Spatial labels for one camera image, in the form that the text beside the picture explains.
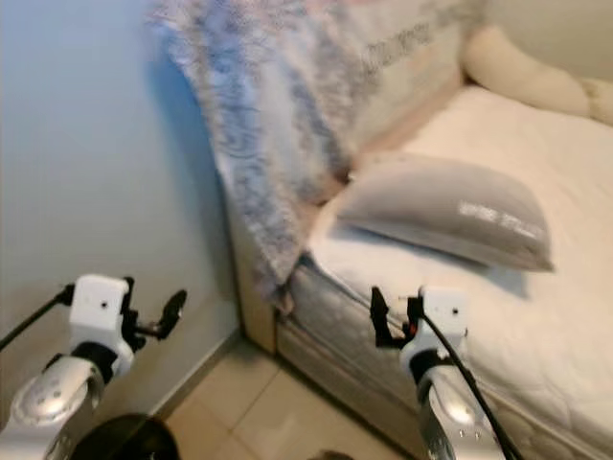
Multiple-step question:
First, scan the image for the white quilted mattress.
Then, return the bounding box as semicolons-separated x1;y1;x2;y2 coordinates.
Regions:
278;84;613;456

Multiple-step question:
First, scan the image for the grey pillow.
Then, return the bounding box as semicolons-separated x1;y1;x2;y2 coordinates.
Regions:
335;153;555;272

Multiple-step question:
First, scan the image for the grey patterned blanket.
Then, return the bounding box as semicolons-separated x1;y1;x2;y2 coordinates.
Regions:
148;0;489;312

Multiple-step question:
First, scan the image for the cream bolster pillow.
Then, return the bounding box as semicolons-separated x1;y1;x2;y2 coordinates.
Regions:
462;24;613;124

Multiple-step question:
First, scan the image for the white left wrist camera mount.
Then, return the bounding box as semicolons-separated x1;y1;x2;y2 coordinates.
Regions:
72;274;130;351

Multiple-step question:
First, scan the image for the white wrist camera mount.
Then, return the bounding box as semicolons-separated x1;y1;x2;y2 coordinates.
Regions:
421;286;470;351
72;274;130;351

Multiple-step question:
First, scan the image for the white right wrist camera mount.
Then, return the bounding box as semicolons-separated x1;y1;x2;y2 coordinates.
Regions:
421;286;470;351

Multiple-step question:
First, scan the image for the beige bed frame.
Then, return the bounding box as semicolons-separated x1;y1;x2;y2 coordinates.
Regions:
218;10;613;460

